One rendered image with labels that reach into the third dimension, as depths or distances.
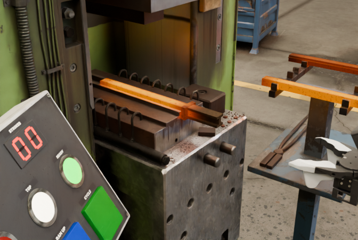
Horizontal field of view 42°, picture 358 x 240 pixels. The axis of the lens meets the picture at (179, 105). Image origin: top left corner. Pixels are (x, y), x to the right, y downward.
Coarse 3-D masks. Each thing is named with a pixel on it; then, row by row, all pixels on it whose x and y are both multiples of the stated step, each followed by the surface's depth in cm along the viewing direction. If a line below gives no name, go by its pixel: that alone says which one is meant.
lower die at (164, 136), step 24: (96, 72) 147; (96, 96) 130; (120, 96) 130; (168, 96) 130; (96, 120) 125; (120, 120) 119; (144, 120) 119; (168, 120) 117; (192, 120) 124; (144, 144) 116; (168, 144) 118
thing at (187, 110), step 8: (104, 80) 136; (112, 80) 136; (120, 88) 131; (128, 88) 131; (136, 88) 131; (144, 96) 126; (152, 96) 126; (160, 96) 126; (168, 104) 122; (176, 104) 121; (184, 104) 121; (192, 104) 120; (184, 112) 118; (192, 112) 119; (200, 112) 116; (208, 112) 116; (216, 112) 116; (200, 120) 117; (208, 120) 116; (216, 120) 115; (216, 128) 114
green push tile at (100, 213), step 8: (96, 192) 80; (104, 192) 82; (88, 200) 78; (96, 200) 79; (104, 200) 81; (88, 208) 76; (96, 208) 78; (104, 208) 80; (112, 208) 82; (88, 216) 76; (96, 216) 77; (104, 216) 79; (112, 216) 81; (120, 216) 83; (96, 224) 77; (104, 224) 78; (112, 224) 80; (96, 232) 77; (104, 232) 78; (112, 232) 79
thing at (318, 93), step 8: (264, 80) 141; (272, 80) 140; (280, 80) 140; (280, 88) 139; (288, 88) 138; (296, 88) 136; (304, 88) 135; (312, 88) 135; (320, 88) 135; (312, 96) 134; (320, 96) 133; (328, 96) 131; (336, 96) 130; (344, 96) 129; (352, 96) 129; (352, 104) 128
